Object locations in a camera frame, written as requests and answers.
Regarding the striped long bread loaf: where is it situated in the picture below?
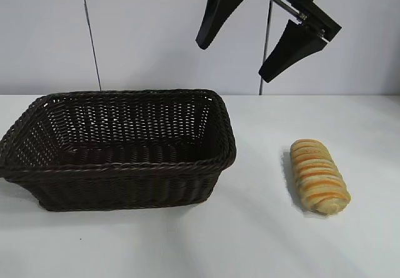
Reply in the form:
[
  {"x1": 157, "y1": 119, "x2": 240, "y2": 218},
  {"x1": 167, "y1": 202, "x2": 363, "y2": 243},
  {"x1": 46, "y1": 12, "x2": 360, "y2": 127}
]
[{"x1": 289, "y1": 139, "x2": 352, "y2": 218}]

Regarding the dark brown wicker basket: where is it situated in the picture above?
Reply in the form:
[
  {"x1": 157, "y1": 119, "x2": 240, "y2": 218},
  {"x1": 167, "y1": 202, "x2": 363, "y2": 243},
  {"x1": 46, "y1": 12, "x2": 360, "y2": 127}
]
[{"x1": 0, "y1": 87, "x2": 237, "y2": 212}]

